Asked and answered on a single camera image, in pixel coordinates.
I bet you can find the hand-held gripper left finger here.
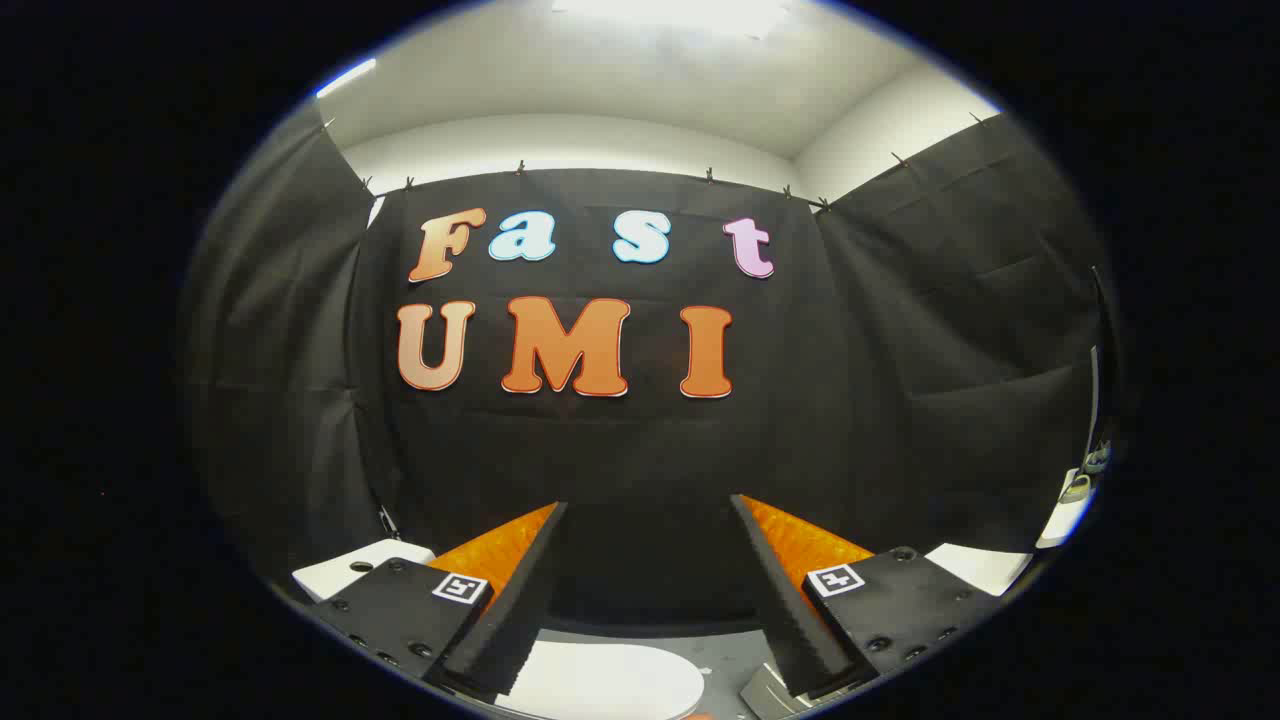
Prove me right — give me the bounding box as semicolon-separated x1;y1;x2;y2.
300;500;571;698

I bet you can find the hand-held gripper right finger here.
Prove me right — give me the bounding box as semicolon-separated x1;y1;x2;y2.
728;493;1003;699

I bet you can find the shiny grey object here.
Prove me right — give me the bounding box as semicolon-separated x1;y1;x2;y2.
739;662;803;720

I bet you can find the black backdrop cloth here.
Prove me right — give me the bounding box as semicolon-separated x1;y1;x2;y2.
180;100;1126;641

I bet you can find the white drawer cabinet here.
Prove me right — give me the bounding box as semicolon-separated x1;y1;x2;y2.
924;543;1034;598

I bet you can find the white flat panel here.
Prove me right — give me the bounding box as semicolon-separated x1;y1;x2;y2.
1035;495;1097;550

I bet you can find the row of cloth clips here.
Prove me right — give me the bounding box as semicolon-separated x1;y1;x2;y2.
318;112;991;213

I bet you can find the large ceiling light panel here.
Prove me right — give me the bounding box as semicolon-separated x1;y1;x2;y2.
550;0;793;39

